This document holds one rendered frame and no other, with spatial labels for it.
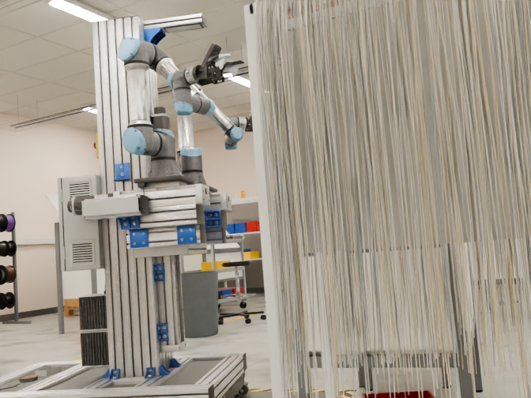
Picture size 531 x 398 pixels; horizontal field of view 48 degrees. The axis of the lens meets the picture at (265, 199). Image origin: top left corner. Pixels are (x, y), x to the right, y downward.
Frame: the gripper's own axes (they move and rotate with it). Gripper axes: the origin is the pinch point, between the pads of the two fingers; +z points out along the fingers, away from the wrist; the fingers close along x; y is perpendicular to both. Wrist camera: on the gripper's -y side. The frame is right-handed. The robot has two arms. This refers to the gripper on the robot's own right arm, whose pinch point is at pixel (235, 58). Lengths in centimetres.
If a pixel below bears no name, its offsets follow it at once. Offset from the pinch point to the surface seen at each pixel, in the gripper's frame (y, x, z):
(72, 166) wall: -163, -474, -743
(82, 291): 76, -265, -425
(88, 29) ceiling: -200, -197, -358
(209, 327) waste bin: 113, -275, -244
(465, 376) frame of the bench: 122, -27, 77
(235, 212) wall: -97, -718, -558
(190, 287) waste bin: 76, -256, -253
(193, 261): 22, -487, -457
